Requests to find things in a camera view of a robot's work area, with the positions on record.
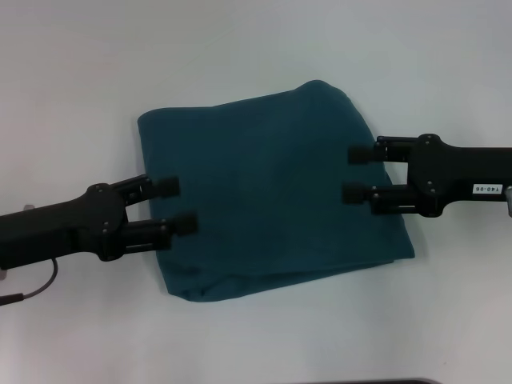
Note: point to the teal t-shirt with FREE print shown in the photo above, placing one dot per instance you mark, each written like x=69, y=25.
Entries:
x=272, y=200

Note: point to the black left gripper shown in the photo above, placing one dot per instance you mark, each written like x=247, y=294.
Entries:
x=52, y=228

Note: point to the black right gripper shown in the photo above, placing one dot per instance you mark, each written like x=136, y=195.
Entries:
x=464, y=176

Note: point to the silver elbow connector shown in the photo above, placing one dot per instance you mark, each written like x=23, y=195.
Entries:
x=509, y=200

